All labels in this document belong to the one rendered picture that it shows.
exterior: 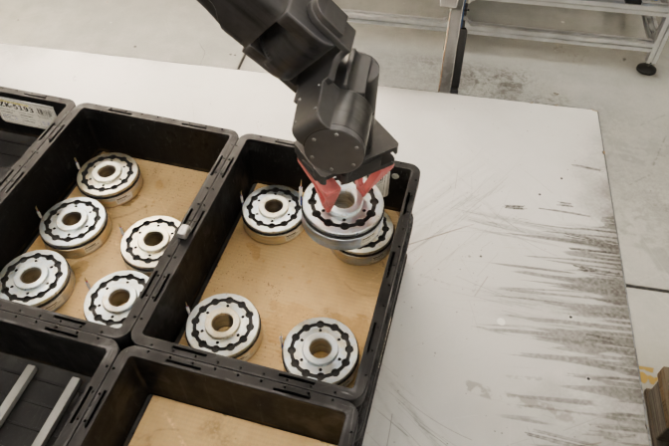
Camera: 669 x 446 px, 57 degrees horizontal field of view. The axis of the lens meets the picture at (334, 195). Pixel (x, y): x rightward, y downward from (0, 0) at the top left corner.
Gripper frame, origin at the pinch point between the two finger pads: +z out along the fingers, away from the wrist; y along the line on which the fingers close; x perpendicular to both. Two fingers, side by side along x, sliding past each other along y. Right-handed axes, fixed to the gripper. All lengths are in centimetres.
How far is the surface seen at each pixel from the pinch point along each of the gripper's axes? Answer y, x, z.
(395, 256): 6.3, -4.2, 11.8
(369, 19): 112, 152, 97
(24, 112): -30, 59, 18
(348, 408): -10.6, -19.1, 11.5
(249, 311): -13.3, 2.4, 19.3
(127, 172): -18.9, 37.7, 20.4
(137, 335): -28.0, 2.3, 12.4
